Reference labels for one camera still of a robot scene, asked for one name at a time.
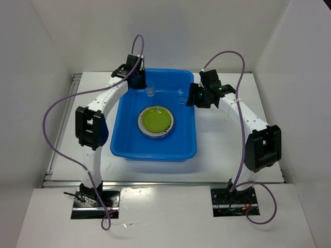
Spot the green plastic plate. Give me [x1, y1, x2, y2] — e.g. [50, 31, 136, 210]
[142, 106, 171, 132]

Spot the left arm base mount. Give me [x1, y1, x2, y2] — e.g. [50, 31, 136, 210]
[64, 190, 121, 220]

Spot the blue plastic bin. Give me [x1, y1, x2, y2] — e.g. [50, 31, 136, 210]
[110, 69, 197, 161]

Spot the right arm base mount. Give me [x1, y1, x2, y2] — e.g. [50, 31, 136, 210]
[210, 187, 260, 217]

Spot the orange sunburst pattern plate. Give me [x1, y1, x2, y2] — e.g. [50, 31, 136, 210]
[137, 105, 175, 138]

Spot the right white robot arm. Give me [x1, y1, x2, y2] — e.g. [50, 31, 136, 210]
[186, 69, 281, 203]

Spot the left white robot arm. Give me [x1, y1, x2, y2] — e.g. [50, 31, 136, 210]
[75, 55, 147, 207]

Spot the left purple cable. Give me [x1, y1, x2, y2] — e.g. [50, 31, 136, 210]
[42, 34, 145, 230]

